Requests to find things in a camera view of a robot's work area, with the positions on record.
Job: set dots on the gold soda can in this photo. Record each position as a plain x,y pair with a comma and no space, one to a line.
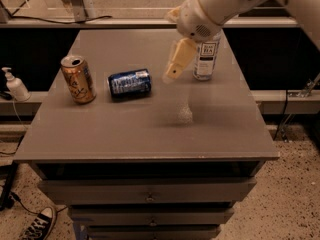
78,78

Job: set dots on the white pump dispenser bottle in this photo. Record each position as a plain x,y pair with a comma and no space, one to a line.
16,86

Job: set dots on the blue pepsi can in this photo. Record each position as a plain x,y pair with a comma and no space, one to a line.
129,83

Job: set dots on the clear water bottle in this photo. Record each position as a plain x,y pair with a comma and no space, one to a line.
206,58

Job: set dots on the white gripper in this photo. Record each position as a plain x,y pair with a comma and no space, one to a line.
192,20

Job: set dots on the grey metal frame post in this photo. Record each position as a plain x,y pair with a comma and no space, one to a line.
83,10

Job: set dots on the black canvas sneaker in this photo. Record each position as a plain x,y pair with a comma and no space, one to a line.
41,227

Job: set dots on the grey drawer cabinet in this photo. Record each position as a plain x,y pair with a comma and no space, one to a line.
168,165

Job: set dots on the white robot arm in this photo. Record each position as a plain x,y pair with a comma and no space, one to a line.
305,12

